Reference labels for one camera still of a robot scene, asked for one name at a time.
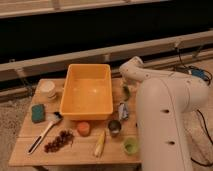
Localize yellow plastic bin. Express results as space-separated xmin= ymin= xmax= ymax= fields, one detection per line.
xmin=60 ymin=64 xmax=113 ymax=121

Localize yellow corn cob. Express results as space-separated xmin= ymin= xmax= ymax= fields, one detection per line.
xmin=94 ymin=131 xmax=106 ymax=157

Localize green pepper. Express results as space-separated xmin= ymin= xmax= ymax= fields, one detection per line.
xmin=122 ymin=85 xmax=131 ymax=101

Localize wooden table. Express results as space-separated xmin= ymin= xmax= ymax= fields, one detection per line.
xmin=9 ymin=85 xmax=140 ymax=166

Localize white dish brush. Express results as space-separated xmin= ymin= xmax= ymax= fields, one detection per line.
xmin=27 ymin=112 xmax=63 ymax=155

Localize metal cup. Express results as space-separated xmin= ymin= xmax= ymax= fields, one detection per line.
xmin=108 ymin=120 xmax=122 ymax=137

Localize green sponge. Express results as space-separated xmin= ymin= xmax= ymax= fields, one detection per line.
xmin=31 ymin=104 xmax=45 ymax=123

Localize bunch of purple grapes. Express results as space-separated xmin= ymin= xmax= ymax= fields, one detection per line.
xmin=44 ymin=130 xmax=74 ymax=153

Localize green plastic cup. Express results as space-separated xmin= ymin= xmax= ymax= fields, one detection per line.
xmin=123 ymin=137 xmax=139 ymax=155

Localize black cable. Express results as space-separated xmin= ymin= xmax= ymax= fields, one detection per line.
xmin=190 ymin=109 xmax=213 ymax=168

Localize cream stacked bowls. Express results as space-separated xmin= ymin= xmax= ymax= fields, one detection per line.
xmin=39 ymin=81 xmax=56 ymax=100

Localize blue device on floor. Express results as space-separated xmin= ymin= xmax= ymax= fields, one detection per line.
xmin=180 ymin=68 xmax=207 ymax=80

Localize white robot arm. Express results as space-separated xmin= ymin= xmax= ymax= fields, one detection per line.
xmin=119 ymin=56 xmax=209 ymax=171

